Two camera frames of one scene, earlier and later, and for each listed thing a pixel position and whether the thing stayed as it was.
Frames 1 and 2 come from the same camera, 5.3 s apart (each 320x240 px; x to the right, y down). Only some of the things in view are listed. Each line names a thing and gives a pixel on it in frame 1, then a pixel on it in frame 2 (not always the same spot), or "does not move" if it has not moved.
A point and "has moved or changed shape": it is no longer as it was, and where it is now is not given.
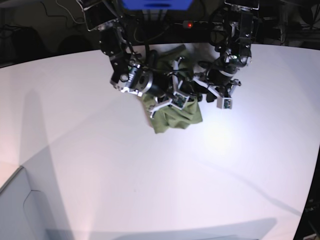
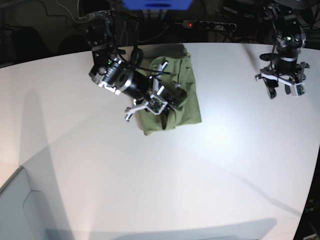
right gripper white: [223, 101] → [298, 89]
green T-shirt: [166, 116] has moved or changed shape
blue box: [157, 5] does not move
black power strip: [202, 24] does not move
